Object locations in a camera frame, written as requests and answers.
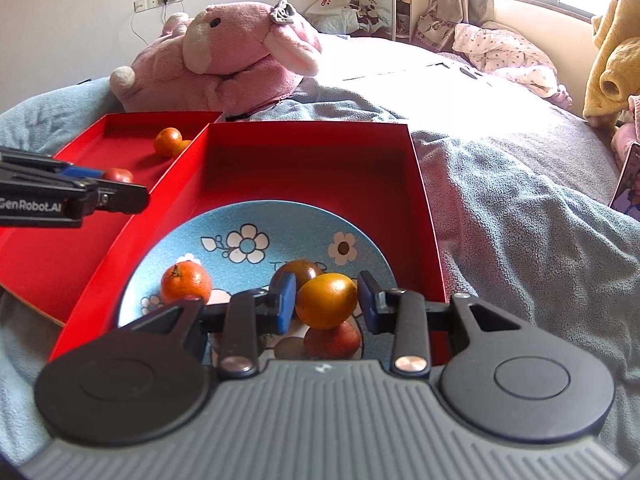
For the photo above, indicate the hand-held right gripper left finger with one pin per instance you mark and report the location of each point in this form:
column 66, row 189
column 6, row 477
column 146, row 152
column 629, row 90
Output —
column 284, row 307

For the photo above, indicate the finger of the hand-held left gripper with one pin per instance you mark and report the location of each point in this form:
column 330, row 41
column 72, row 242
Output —
column 80, row 172
column 125, row 199

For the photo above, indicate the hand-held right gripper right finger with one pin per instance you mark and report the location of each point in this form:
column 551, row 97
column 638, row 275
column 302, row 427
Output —
column 369, row 305

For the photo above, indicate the small red fruit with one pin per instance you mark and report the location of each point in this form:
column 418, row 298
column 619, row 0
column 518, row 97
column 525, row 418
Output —
column 120, row 175

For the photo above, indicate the dark brown tomato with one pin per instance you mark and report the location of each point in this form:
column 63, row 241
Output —
column 332, row 340
column 300, row 271

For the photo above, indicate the orange tomato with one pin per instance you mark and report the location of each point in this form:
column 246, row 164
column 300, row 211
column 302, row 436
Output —
column 325, row 302

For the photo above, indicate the red box tray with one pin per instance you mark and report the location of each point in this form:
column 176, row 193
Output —
column 45, row 260

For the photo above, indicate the blue cartoon plate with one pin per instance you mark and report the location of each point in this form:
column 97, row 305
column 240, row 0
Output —
column 200, row 225

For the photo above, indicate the large tangerine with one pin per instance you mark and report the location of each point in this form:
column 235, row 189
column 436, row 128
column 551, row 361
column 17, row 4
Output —
column 185, row 285

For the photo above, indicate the red box lid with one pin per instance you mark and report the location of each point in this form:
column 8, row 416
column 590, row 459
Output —
column 310, row 170

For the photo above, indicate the small tangerine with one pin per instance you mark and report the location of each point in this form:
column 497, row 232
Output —
column 167, row 141

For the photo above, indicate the pink plush bunny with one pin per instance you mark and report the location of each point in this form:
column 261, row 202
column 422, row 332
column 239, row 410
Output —
column 225, row 75

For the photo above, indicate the grey bed sheet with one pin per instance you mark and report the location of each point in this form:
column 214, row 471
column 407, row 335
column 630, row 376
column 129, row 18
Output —
column 450, row 100

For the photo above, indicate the pile of clothes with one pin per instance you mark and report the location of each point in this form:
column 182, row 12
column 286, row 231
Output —
column 355, row 20

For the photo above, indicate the smartphone with lit screen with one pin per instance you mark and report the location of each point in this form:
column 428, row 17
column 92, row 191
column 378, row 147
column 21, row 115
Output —
column 629, row 185

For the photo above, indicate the pink cloth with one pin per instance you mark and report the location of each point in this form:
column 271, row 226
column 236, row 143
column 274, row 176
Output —
column 627, row 130

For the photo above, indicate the yellow plush toy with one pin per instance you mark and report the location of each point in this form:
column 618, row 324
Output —
column 615, row 45

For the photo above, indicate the white wall socket strip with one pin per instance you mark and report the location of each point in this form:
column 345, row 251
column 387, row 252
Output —
column 150, row 1

